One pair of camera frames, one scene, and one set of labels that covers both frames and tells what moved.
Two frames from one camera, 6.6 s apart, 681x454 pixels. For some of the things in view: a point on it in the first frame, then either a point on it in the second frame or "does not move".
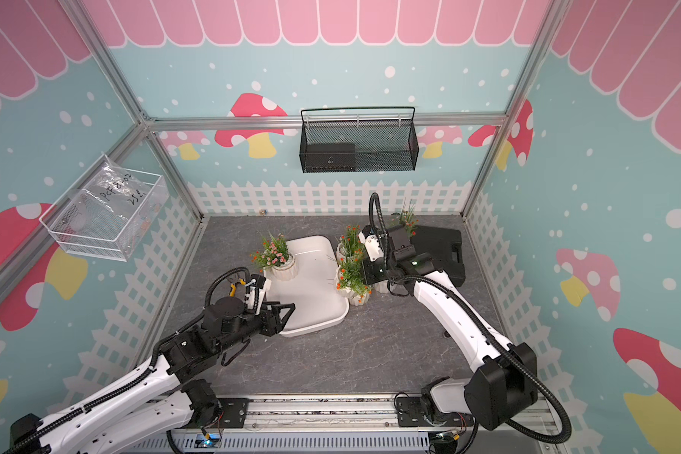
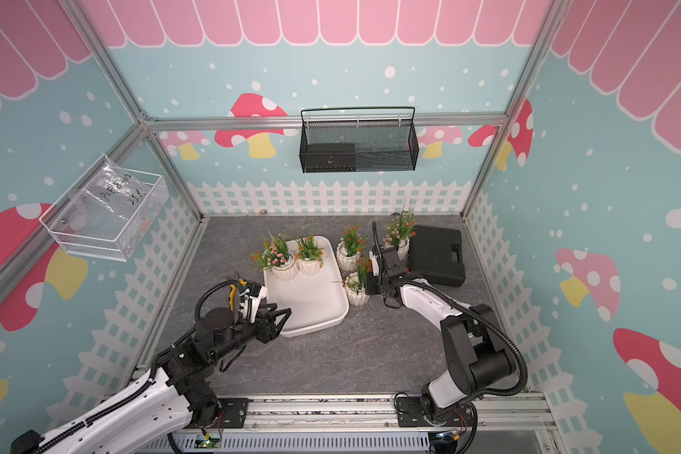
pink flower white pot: x=275 y=259 does not move
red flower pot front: x=351 y=275 to x=309 y=255
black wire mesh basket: x=358 y=146 does not move
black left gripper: x=270 y=329 does not move
